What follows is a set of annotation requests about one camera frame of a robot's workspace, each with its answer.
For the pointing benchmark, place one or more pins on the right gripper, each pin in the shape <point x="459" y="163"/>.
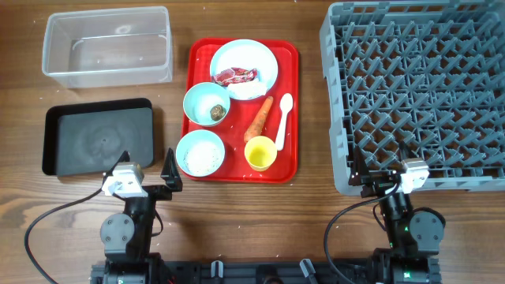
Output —
<point x="360" y="176"/>

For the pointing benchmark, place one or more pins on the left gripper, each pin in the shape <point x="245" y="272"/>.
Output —
<point x="169" y="173"/>

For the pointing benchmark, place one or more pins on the light blue bowl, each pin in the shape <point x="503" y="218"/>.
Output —
<point x="192" y="138"/>

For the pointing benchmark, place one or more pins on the white rice pile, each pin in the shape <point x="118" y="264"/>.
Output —
<point x="202" y="159"/>

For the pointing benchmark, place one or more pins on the mint green bowl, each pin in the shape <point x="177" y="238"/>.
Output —
<point x="200" y="98"/>

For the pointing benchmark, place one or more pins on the brown food scrap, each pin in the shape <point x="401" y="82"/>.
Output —
<point x="217" y="112"/>

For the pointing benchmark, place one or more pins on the white plastic spoon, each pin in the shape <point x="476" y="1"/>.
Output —
<point x="286" y="105"/>

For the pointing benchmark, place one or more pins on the orange carrot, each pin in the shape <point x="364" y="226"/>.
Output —
<point x="255" y="128"/>

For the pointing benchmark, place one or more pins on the yellow plastic cup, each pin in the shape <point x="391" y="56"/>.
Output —
<point x="260" y="153"/>

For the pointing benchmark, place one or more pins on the red candy wrapper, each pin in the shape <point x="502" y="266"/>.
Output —
<point x="234" y="75"/>

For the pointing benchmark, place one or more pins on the light blue plate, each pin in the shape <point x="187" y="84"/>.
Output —
<point x="246" y="54"/>

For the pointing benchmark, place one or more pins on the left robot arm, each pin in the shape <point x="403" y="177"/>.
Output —
<point x="127" y="235"/>

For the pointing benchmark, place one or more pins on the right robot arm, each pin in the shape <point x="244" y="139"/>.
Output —
<point x="414" y="233"/>

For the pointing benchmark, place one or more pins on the grey dishwasher rack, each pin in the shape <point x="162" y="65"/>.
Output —
<point x="429" y="74"/>

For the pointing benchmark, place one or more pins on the black plastic tray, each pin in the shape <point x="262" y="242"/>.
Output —
<point x="87" y="138"/>

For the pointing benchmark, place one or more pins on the red serving tray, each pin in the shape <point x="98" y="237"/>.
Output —
<point x="232" y="129"/>

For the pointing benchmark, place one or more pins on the clear plastic bin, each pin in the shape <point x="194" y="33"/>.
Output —
<point x="109" y="47"/>

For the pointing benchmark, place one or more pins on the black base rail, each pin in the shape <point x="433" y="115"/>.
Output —
<point x="305" y="271"/>

